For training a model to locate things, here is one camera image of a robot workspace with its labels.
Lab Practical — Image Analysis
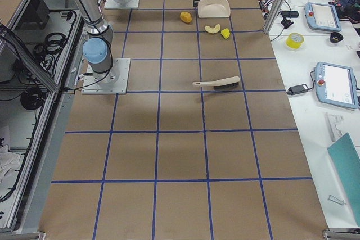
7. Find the yellow green sponge piece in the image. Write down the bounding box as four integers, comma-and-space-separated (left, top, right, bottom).
220, 28, 231, 39

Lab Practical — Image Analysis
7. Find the orange potato toy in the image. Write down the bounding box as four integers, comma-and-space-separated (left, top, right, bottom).
180, 11, 192, 24

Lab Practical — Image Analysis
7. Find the near teach pendant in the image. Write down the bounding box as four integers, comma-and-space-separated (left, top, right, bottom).
314, 62, 359, 110

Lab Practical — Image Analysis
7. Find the yellow tape roll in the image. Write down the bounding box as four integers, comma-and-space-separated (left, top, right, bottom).
286, 33, 304, 49

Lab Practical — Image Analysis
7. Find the white crumpled cloth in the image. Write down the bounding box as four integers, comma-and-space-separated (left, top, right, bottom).
1, 144, 20, 182

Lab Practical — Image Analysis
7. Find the teal board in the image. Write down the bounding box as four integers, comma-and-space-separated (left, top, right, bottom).
327, 133, 359, 225

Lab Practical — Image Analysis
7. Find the black power adapter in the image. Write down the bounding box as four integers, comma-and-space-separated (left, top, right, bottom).
286, 84, 310, 96

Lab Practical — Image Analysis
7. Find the far teach pendant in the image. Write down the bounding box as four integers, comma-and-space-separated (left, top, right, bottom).
304, 2, 342, 32

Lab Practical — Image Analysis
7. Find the beige plastic dustpan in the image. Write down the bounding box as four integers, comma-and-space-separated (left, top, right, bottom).
197, 0, 231, 18

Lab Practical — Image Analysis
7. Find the teach pendant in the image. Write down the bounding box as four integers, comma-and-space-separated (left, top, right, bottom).
314, 62, 359, 110
304, 2, 342, 32

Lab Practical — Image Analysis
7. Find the beige hand brush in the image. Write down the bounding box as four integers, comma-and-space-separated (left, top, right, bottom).
192, 76, 240, 90

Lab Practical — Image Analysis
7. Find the pale curved peel piece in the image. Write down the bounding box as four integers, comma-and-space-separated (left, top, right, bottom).
204, 24, 221, 34

